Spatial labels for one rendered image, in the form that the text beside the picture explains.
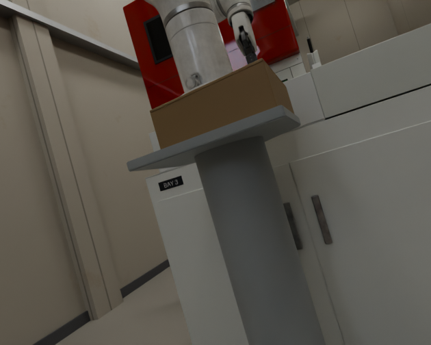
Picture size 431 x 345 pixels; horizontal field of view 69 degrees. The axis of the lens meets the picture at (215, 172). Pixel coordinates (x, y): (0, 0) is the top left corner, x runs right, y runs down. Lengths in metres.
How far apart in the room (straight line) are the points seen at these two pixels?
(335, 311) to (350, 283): 0.09
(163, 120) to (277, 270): 0.37
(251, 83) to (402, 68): 0.50
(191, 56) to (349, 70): 0.46
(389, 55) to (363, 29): 10.01
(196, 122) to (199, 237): 0.52
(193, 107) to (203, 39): 0.16
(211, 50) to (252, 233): 0.39
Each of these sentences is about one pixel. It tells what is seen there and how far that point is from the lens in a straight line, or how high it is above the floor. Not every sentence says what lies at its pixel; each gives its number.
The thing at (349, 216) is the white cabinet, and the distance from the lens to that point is 0.95.
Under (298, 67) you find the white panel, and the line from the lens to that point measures 1.62.
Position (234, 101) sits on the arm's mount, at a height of 0.86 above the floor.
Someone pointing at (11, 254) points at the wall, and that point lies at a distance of 2.51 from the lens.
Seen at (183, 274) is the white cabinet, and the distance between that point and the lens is 1.11.
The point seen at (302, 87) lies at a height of 0.93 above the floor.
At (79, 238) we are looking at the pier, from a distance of 2.72.
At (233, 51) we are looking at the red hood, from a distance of 1.65.
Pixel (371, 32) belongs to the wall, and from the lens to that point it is 10.96.
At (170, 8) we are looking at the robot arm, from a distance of 0.77.
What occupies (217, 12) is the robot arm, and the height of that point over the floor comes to 1.27.
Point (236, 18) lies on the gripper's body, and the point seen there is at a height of 1.20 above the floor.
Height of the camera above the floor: 0.72
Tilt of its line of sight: 2 degrees up
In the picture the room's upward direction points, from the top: 16 degrees counter-clockwise
